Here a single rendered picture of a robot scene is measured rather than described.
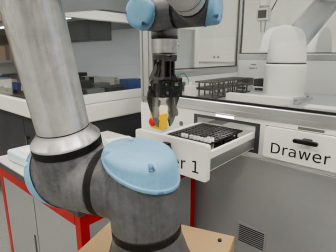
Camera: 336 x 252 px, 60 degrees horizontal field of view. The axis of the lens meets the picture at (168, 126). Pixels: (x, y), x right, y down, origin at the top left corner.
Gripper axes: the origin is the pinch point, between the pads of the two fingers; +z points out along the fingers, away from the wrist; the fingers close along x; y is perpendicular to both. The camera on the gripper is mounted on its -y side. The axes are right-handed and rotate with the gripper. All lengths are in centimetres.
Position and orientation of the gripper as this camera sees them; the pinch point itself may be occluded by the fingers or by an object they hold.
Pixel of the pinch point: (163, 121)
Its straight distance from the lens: 89.8
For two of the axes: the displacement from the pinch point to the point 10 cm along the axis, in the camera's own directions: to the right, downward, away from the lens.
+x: 9.5, -0.8, 2.9
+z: 0.0, 9.7, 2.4
